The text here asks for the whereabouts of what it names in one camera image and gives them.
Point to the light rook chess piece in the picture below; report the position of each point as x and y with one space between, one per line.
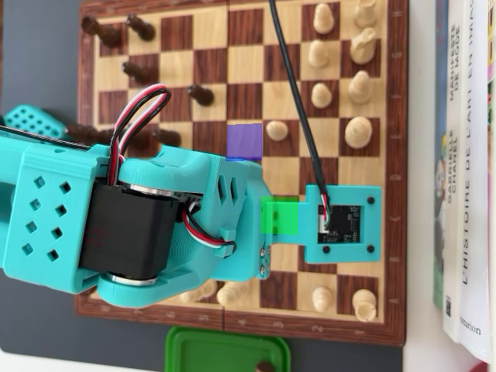
366 13
364 304

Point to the dark pawn chess piece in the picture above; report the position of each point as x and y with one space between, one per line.
137 71
200 95
141 27
168 136

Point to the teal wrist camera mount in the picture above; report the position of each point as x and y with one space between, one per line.
312 193

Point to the white book with coloured marks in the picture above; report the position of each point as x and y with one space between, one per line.
492 155

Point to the light bishop chess piece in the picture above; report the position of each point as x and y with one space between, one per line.
360 87
199 293

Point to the light pawn chess piece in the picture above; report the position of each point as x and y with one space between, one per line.
322 298
321 95
277 129
318 53
323 17

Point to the illustrated cover book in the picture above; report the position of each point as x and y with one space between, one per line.
439 193

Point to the dark king chess piece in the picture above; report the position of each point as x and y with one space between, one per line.
83 133

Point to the brown round chess piece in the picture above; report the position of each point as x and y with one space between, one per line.
265 367

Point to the pink object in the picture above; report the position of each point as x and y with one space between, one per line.
484 367

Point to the white Gabrielle Chanel book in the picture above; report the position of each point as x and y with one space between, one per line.
453 232

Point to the light knight chess piece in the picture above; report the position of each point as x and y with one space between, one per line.
364 45

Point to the white art history book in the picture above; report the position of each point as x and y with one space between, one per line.
474 193

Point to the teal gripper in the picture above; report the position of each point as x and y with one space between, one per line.
259 182

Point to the dark rook chess piece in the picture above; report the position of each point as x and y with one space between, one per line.
100 31

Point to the green plastic lid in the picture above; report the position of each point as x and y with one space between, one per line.
217 350

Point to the wooden chess board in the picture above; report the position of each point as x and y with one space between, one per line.
279 290

